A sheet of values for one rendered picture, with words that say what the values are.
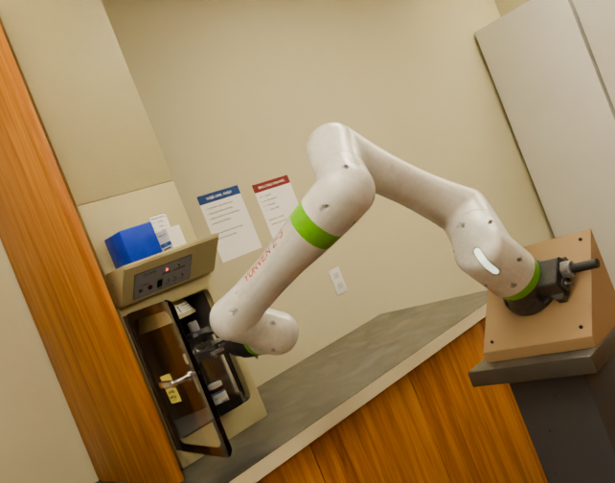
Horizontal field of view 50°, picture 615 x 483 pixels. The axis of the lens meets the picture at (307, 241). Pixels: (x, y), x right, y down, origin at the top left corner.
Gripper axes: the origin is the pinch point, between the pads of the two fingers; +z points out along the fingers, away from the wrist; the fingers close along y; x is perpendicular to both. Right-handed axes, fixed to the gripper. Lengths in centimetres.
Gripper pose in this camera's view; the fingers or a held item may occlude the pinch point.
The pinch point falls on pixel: (204, 350)
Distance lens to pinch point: 193.7
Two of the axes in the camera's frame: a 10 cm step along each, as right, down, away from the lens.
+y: -6.8, 2.9, -6.7
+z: -6.3, 2.5, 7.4
